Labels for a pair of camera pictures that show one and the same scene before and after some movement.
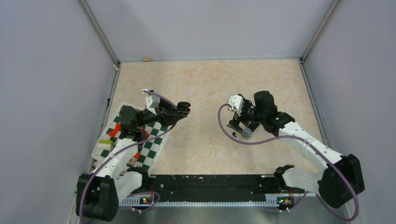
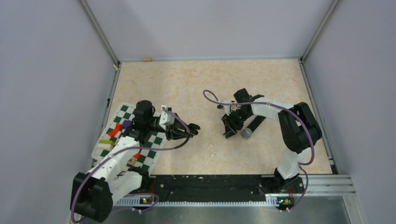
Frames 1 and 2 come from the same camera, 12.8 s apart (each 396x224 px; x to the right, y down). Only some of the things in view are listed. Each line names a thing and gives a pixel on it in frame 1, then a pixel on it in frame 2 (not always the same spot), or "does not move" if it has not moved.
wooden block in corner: [147, 59] does not move
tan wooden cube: [132, 161] does not move
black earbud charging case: [183, 107] to [193, 128]
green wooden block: [109, 142] does not move
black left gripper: [166, 113] to [176, 132]
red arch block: [117, 128] does not move
